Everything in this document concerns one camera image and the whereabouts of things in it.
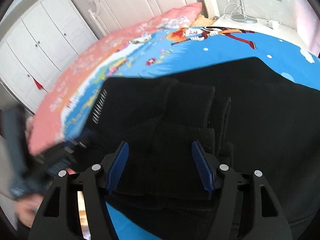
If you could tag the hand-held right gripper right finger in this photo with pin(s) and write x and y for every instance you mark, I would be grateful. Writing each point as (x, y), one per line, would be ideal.
(202, 167)

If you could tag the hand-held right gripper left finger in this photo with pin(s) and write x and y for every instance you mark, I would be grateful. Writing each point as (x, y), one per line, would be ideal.
(117, 167)

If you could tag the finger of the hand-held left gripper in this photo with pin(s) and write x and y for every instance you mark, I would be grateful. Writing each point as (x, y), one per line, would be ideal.
(67, 152)

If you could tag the black pants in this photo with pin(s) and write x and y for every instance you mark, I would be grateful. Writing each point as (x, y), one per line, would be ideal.
(250, 120)

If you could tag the person's left hand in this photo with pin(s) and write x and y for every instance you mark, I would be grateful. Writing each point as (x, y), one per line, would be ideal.
(27, 212)

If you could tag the red cloth scrap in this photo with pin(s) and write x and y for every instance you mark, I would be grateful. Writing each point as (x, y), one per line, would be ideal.
(38, 83)

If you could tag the pink floral quilt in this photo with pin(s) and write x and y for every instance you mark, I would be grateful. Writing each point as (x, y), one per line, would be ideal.
(95, 62)

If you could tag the white wardrobe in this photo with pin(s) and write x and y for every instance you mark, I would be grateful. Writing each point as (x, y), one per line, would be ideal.
(42, 47)

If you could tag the blue cartoon printed blanket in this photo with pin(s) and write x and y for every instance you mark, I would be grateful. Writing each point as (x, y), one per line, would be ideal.
(205, 47)

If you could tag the yellow pillow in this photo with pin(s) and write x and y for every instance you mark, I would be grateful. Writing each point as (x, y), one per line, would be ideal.
(200, 20)

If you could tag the white nightstand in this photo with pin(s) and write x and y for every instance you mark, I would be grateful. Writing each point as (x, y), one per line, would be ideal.
(270, 30)

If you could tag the silver desk lamp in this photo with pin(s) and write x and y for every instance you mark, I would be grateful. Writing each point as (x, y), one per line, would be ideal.
(243, 17)

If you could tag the white plug adapter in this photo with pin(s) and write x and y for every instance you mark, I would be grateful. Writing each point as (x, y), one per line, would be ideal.
(272, 23)

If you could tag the white wooden headboard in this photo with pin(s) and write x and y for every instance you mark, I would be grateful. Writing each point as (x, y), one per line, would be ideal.
(140, 2)

